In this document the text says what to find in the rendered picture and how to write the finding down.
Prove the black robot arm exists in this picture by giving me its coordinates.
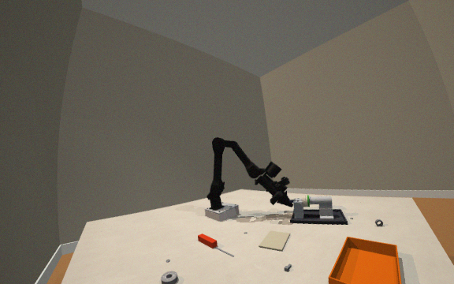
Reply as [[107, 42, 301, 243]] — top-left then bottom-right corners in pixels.
[[207, 137, 290, 210]]

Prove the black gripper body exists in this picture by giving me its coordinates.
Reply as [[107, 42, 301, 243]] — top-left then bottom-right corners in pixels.
[[265, 181, 287, 205]]

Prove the red-handled screwdriver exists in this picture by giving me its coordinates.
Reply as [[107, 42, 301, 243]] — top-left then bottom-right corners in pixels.
[[198, 234, 234, 257]]

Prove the orange rectangular tray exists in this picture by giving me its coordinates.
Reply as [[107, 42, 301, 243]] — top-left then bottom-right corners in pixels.
[[328, 237, 402, 284]]

